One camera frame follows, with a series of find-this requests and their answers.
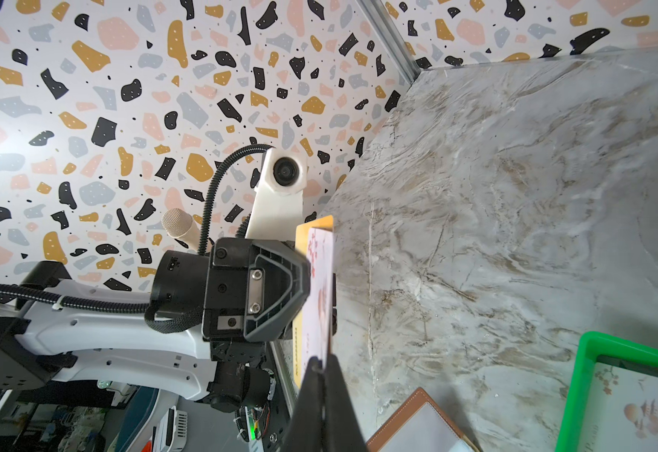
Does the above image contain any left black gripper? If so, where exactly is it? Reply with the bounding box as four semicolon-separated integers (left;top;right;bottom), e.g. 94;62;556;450
149;238;311;412

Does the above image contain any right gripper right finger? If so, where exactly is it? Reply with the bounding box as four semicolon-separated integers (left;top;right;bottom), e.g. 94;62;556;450
322;354;368;452

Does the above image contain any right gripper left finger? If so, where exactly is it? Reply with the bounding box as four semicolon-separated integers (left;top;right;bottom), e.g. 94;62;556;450
281;357;324;452

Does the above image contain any gold VIP credit card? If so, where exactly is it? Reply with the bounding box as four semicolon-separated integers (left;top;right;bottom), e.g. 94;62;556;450
292;216;334;387

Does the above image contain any brown leather card holder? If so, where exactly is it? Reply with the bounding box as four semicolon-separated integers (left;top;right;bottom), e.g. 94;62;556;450
366;388;479;452

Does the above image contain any green plastic card tray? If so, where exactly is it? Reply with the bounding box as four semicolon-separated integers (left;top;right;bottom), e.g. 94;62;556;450
556;331;658;452

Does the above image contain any stack of credit cards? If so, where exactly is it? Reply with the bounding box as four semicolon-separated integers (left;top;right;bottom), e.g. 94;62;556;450
577;356;658;452

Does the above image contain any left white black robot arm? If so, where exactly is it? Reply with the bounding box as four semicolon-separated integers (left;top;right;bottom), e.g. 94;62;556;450
0;238;311;412

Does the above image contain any beige foam microphone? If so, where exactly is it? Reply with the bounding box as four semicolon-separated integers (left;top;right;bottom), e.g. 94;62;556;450
161;208;201;252

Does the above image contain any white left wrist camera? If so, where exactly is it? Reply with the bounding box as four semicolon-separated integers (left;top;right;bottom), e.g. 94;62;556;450
246;147;308;241

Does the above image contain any left black corrugated cable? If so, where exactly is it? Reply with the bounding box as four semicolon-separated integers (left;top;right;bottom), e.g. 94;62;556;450
0;143;276;334

